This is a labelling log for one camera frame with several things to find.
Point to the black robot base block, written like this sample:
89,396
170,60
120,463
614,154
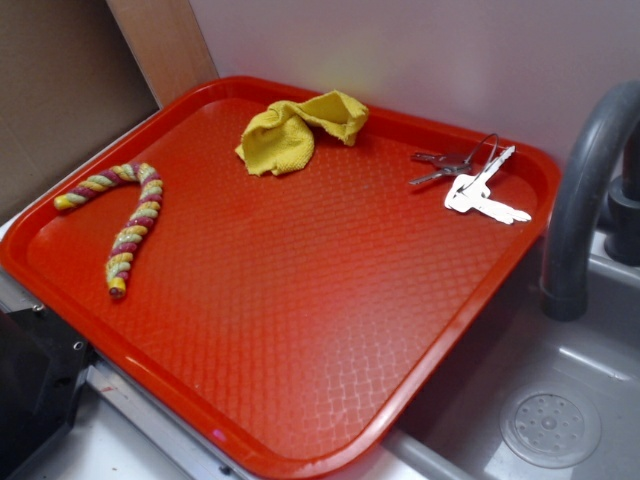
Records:
44,365

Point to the yellow cloth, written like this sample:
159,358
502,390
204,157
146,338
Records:
280,140

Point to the red plastic tray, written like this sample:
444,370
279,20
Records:
288,319

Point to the dark grey key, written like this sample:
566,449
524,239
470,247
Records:
446,165

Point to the silver key pair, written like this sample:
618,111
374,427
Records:
472,193

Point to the wooden board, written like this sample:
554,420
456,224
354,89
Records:
167,44

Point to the grey plastic sink basin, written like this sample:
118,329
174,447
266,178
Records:
451,429

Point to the grey sink faucet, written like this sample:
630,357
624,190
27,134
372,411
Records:
602,171

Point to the round sink drain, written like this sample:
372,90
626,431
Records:
550,426

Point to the brown cardboard panel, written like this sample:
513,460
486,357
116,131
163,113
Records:
69,87

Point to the twisted rope candy cane toy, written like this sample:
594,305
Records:
141,221

